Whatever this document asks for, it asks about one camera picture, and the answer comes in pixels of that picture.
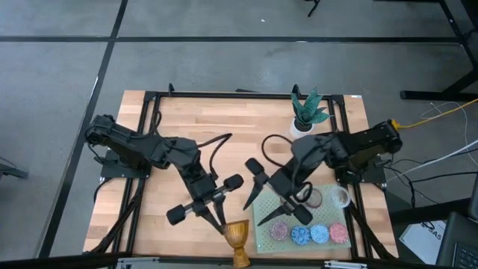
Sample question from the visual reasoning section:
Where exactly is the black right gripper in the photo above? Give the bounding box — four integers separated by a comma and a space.
243, 157, 314, 227

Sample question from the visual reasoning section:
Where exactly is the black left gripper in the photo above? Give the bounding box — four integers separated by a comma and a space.
167, 164, 244, 236

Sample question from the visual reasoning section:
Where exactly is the purple patterned candle tin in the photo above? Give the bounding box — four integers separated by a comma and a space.
269, 220, 290, 242

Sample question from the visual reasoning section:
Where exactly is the amber glass candle holder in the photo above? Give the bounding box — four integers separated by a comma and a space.
223, 219, 251, 269

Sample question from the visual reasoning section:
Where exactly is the dark blue patterned candle tin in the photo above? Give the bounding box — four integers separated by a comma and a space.
291, 225, 311, 247

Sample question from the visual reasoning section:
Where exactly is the light blue patterned candle tin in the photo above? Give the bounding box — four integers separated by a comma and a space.
309, 223, 331, 244

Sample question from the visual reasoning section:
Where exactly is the clear glass candle holder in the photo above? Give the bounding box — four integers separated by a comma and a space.
330, 186, 353, 210

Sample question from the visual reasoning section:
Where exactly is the pink patterned candle tin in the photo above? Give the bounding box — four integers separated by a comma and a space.
329, 223, 350, 244

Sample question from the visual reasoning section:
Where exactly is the smoky purple glass candle holder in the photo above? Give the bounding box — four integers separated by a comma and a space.
305, 188, 324, 209

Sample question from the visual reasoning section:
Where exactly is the green perforated metal shelf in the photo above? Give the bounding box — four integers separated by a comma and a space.
251, 183, 353, 254

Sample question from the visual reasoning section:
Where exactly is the snake plant in white pot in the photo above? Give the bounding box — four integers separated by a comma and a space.
289, 87, 333, 141

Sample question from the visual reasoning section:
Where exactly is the white paper sheet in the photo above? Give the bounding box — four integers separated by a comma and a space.
398, 220, 447, 265

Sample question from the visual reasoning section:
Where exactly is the black desk foot bar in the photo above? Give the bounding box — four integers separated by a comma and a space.
388, 197, 471, 225

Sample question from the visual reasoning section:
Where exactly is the dark grey laptop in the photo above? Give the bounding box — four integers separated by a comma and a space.
435, 212, 478, 269

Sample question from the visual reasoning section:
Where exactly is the black stand leg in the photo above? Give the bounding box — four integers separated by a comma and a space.
304, 0, 322, 18

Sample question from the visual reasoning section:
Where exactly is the grey chair base leg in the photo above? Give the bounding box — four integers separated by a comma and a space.
0, 156, 29, 180

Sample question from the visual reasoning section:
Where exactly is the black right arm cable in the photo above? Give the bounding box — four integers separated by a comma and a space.
260, 133, 314, 205

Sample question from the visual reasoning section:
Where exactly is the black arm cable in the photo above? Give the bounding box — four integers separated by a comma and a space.
197, 132, 233, 181
260, 133, 314, 205

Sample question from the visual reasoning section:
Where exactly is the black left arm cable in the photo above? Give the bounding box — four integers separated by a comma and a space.
197, 132, 233, 181

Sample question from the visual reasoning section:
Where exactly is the black aluminium table frame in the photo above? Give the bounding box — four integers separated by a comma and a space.
84, 82, 399, 262

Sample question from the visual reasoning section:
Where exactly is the yellow extension cable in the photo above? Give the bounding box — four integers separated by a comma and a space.
390, 97, 478, 131

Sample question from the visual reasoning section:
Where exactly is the black overhead frame bar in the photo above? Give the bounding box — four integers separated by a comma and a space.
0, 253, 478, 269

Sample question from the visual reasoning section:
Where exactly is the black floor cable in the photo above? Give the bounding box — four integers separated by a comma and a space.
388, 170, 478, 186

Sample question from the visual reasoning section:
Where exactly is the thick white cable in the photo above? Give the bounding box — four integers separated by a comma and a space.
388, 138, 478, 180

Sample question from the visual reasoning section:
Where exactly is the black desk leg frame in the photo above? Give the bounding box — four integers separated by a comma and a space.
373, 0, 478, 102

